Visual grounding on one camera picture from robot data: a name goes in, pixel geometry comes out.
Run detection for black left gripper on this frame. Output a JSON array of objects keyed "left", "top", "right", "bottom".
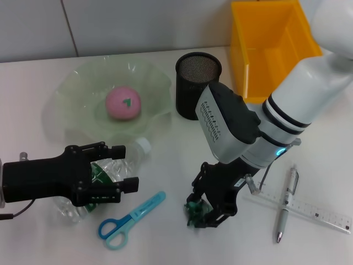
[{"left": 2, "top": 141, "right": 140, "bottom": 207}]

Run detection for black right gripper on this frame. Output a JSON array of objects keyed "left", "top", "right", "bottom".
[{"left": 186, "top": 157, "right": 260, "bottom": 229}]

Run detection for green plastic wrapper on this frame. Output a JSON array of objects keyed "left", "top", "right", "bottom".
[{"left": 184, "top": 200, "right": 215, "bottom": 229}]

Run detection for clear water bottle green label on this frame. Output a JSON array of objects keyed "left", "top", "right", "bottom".
[{"left": 52, "top": 137, "right": 152, "bottom": 226}]

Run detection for pink peach toy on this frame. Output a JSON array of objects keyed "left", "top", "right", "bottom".
[{"left": 105, "top": 86, "right": 142, "bottom": 121}]

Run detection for blue scissors with cap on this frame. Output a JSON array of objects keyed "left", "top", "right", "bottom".
[{"left": 98, "top": 190, "right": 167, "bottom": 251}]

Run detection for silver ballpoint pen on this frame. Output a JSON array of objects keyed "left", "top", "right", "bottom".
[{"left": 276, "top": 165, "right": 300, "bottom": 244}]

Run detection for green glass fruit plate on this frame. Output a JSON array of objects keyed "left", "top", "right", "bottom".
[{"left": 41, "top": 54, "right": 173, "bottom": 144}]

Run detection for black mesh pen cup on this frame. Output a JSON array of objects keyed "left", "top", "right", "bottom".
[{"left": 175, "top": 51, "right": 223, "bottom": 120}]

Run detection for clear plastic ruler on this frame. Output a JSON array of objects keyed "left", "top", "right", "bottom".
[{"left": 242, "top": 190, "right": 353, "bottom": 235}]

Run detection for yellow plastic storage bin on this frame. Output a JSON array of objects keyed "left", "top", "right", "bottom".
[{"left": 230, "top": 0, "right": 323, "bottom": 104}]

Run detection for right wrist connector cable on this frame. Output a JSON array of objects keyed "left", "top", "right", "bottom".
[{"left": 244, "top": 164, "right": 272, "bottom": 196}]

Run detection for wrist connector cable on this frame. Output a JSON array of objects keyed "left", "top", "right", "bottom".
[
  {"left": 0, "top": 151, "right": 37, "bottom": 221},
  {"left": 244, "top": 164, "right": 272, "bottom": 196}
]

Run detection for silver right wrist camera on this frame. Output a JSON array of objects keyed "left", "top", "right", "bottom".
[{"left": 195, "top": 81, "right": 262, "bottom": 164}]

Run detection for left wrist connector cable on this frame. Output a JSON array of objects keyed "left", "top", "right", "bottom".
[{"left": 0, "top": 151, "right": 37, "bottom": 221}]

